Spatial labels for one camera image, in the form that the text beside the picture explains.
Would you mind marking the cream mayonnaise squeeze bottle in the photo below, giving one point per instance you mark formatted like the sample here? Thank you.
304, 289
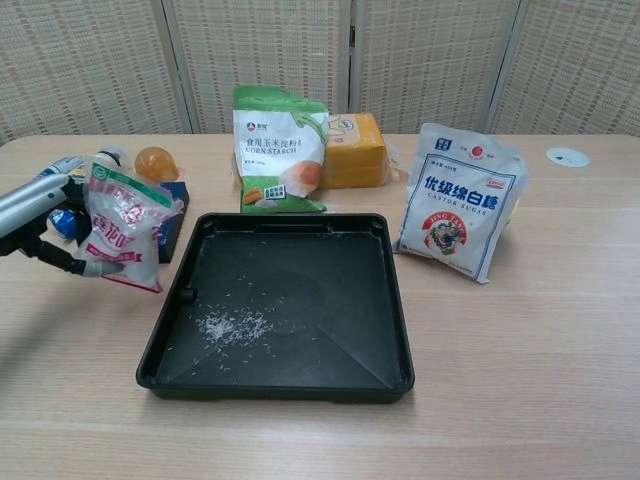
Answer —
107, 157

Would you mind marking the pink white snack bag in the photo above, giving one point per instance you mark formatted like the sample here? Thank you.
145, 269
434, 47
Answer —
125, 230

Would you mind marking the beige woven screen panel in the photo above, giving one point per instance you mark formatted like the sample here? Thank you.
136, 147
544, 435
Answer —
575, 65
430, 60
260, 45
85, 65

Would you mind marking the white castor sugar bag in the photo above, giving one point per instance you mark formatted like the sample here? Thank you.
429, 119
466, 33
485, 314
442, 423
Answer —
460, 200

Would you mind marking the dark blue toothpaste box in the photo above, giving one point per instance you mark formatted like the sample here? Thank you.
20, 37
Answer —
177, 200

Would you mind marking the black plastic tray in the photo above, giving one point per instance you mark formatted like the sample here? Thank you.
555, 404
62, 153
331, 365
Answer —
300, 340

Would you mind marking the green white corn starch bag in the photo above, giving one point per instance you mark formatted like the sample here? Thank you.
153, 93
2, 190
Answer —
272, 150

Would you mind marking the orange jelly cup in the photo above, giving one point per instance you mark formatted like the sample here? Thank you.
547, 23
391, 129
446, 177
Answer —
155, 165

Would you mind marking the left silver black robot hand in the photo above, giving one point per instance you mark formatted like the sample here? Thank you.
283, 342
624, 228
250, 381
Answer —
30, 210

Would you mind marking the blue snack packet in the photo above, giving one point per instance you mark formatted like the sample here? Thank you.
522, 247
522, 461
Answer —
62, 222

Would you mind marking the orange tissue pack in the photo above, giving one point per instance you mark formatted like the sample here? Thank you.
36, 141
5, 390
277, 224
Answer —
355, 155

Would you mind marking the blue white toothpaste tube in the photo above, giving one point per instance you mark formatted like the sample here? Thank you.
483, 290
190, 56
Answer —
55, 167

